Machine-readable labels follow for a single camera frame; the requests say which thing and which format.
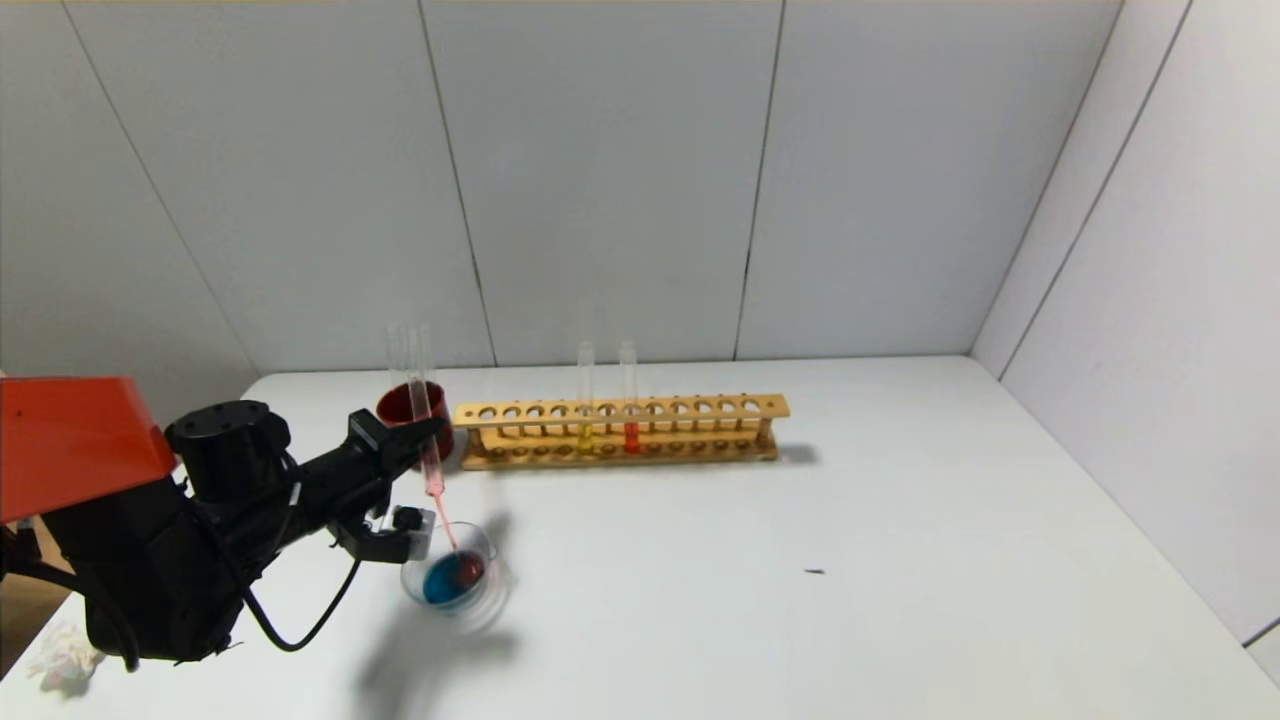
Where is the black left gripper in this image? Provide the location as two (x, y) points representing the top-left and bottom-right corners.
(297, 408), (447, 523)

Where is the test tube with red pigment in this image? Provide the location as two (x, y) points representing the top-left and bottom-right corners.
(406, 376), (447, 499)

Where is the test tube with orange-red pigment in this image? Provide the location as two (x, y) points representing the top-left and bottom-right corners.
(619, 341), (641, 454)

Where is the dark red cup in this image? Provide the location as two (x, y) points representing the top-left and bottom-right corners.
(376, 381), (457, 468)

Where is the clear glass beaker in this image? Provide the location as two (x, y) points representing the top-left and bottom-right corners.
(401, 521), (513, 633)

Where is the crumpled white tissue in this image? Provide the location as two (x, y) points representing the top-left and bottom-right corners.
(25, 622), (104, 696)

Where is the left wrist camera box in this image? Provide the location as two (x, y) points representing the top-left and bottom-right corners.
(335, 505), (437, 564)

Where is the wooden test tube rack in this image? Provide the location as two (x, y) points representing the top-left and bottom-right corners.
(452, 394), (791, 471)

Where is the black camera cable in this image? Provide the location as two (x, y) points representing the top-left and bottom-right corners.
(240, 555), (363, 653)

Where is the test tube with yellow pigment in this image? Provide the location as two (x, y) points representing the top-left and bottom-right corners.
(577, 341), (597, 456)

